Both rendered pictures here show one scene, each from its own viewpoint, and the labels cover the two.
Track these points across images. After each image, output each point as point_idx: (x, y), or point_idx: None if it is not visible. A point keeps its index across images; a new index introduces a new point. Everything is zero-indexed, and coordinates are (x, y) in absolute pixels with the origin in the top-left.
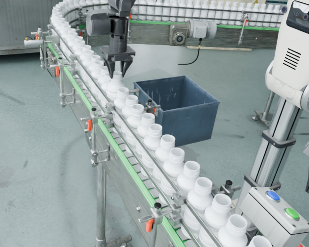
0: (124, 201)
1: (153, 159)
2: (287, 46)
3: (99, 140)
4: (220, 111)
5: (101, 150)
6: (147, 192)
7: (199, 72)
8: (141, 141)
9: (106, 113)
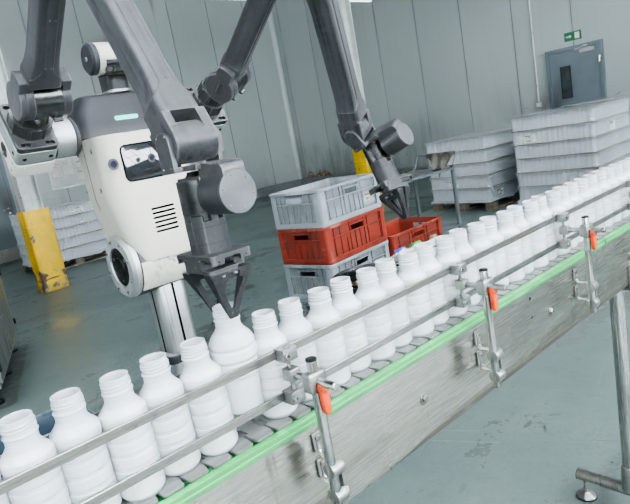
0: (392, 459)
1: (408, 289)
2: (149, 207)
3: (271, 497)
4: None
5: (290, 503)
6: (422, 346)
7: None
8: (378, 301)
9: (297, 367)
